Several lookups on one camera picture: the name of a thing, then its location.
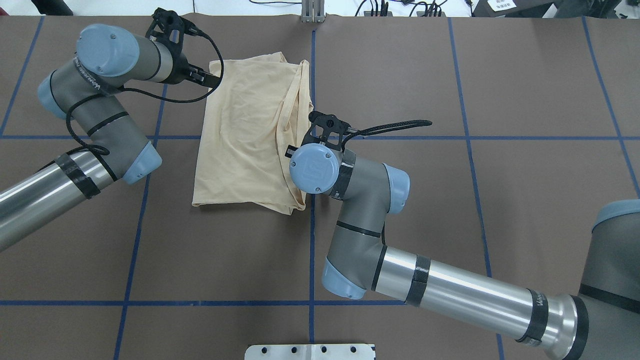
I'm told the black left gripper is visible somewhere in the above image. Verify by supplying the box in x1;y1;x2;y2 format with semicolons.
167;54;223;90

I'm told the beige long sleeve graphic shirt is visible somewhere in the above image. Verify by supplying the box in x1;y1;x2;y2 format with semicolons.
191;52;314;215

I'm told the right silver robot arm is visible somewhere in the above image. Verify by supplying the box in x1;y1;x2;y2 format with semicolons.
313;137;639;360

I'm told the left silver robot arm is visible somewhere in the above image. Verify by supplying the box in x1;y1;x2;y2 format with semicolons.
1;21;225;251

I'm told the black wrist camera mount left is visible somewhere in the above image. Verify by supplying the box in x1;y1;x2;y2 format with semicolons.
144;7;198;63

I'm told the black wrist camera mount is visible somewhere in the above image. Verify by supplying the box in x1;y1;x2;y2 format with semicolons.
301;111;358;152
144;7;198;63

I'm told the aluminium frame post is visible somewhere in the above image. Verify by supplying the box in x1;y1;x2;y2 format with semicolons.
300;0;326;24

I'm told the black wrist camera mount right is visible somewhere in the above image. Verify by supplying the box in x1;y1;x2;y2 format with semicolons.
301;111;358;152

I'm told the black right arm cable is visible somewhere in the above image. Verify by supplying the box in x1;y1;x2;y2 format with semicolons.
345;119;433;138

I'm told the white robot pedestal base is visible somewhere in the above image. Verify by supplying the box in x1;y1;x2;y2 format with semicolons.
244;342;377;360

